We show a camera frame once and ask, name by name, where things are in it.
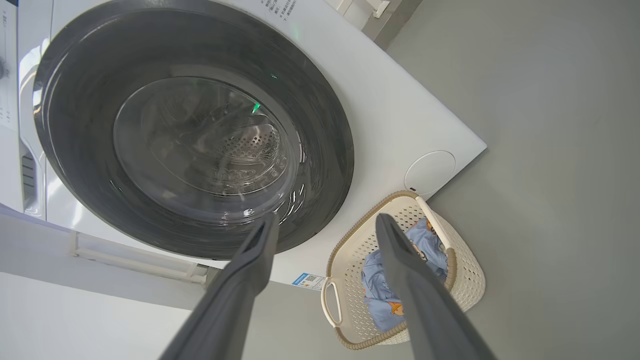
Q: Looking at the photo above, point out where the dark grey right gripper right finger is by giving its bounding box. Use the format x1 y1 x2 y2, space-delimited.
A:
375 213 497 360

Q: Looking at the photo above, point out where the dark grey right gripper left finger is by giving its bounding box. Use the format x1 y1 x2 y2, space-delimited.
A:
159 212 281 360

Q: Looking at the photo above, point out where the blue garment with orange print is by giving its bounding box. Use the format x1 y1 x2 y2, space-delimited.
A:
404 217 449 282
361 248 407 334

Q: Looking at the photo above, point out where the black round glass washer door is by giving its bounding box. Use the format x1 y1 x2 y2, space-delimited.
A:
32 0 355 261

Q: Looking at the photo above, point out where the washing machine drum interior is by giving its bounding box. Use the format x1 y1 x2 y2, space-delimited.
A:
142 92 289 198

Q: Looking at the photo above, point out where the white front-load washing machine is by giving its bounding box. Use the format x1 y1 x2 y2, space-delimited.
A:
0 0 488 292

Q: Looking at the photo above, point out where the blue white energy label sticker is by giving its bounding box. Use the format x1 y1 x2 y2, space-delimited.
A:
291 272 326 291

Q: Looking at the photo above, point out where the cream perforated laundry basket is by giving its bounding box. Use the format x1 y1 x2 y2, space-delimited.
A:
320 190 486 351

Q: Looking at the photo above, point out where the round white filter cover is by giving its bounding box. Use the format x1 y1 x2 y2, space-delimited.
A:
404 150 457 197

